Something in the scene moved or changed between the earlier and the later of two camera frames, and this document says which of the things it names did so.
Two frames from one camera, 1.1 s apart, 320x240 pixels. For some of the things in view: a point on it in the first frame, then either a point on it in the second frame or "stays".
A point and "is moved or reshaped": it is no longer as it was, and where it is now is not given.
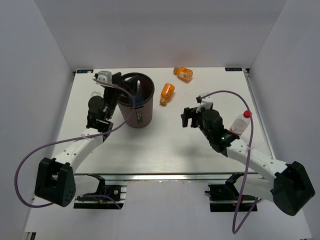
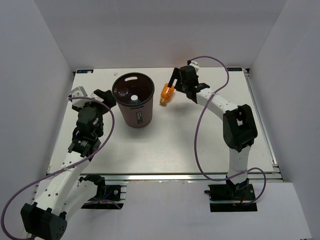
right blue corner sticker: x=233 y=69 stays
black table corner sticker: x=84 y=71 stays
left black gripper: x=131 y=83 to x=107 y=96
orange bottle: x=166 y=93 stays
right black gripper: x=189 y=113 to x=176 y=75
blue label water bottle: x=139 y=97 is moved or reshaped
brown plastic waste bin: x=141 y=87 stays
